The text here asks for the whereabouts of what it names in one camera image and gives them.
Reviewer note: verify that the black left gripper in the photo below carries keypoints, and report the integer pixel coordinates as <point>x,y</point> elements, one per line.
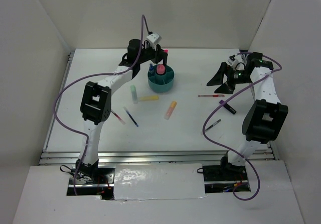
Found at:
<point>158,54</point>

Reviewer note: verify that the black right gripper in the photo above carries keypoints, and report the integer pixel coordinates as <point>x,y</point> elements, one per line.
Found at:
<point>225,88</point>

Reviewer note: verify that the pink bottle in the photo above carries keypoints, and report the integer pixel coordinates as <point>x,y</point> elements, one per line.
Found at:
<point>160,69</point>

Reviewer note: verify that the blue cap spray bottle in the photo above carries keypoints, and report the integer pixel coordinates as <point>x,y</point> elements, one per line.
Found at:
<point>151,69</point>

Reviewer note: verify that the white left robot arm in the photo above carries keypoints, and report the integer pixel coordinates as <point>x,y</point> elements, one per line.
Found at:
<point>96,101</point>

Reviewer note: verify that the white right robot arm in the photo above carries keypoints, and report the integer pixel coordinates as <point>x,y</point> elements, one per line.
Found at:
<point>265,118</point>

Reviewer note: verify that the red gel pen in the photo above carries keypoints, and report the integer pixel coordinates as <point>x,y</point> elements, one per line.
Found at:
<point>212,95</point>

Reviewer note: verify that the teal round organizer container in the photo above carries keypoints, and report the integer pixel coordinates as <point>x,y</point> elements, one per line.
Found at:
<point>161,83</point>

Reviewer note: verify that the black gel pen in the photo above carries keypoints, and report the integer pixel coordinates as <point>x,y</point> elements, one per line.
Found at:
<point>212,125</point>

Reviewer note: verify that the yellow highlighter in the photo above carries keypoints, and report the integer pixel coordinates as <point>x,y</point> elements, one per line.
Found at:
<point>148,98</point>

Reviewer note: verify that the green highlighter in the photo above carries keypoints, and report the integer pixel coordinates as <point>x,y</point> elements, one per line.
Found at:
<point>134,94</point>

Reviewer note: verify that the blue refill pen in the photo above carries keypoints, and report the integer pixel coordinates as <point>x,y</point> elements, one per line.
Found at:
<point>131,117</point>

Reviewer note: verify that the red refill pen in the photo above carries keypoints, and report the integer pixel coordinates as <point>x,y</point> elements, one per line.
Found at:
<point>118,117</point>

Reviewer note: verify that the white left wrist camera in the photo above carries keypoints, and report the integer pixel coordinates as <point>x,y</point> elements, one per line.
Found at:
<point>153,38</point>

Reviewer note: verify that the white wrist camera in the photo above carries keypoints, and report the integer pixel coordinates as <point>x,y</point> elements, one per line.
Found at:
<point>233,61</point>
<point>153,38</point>

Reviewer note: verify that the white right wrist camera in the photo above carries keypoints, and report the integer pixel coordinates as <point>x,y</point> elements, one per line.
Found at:
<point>233,61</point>

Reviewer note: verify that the aluminium table frame rail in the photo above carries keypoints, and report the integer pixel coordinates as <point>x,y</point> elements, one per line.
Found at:
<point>155,140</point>

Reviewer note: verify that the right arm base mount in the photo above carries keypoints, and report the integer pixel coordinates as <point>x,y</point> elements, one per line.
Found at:
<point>217,180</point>

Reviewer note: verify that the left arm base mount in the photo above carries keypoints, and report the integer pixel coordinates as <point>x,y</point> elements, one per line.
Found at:
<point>101,185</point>

